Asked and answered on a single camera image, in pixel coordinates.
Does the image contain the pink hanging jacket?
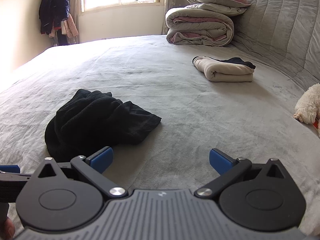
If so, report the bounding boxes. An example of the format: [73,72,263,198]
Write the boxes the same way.
[49,14,79,39]

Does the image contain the folded grey pink quilt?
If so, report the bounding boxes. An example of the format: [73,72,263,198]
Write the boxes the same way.
[165,7,235,47]

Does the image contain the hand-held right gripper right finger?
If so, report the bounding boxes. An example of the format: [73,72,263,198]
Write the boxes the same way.
[194,148,292,199]

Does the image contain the black shirt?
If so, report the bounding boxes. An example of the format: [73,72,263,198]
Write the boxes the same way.
[44,89,162,163]

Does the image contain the person's left hand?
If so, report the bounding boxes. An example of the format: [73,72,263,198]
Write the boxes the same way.
[0,216,16,240]

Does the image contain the dark blue hanging jacket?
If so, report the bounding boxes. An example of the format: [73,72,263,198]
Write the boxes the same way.
[39,0,70,46]

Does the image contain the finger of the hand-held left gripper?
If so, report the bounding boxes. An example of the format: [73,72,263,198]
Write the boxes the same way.
[0,165,33,182]

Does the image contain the folded beige navy garment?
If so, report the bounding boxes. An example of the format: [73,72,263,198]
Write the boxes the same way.
[192,56,256,82]

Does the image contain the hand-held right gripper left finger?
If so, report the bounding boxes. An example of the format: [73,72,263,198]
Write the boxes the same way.
[31,147,128,199]

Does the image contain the white plush toy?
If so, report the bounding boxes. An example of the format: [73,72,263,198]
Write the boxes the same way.
[293,83,320,138]

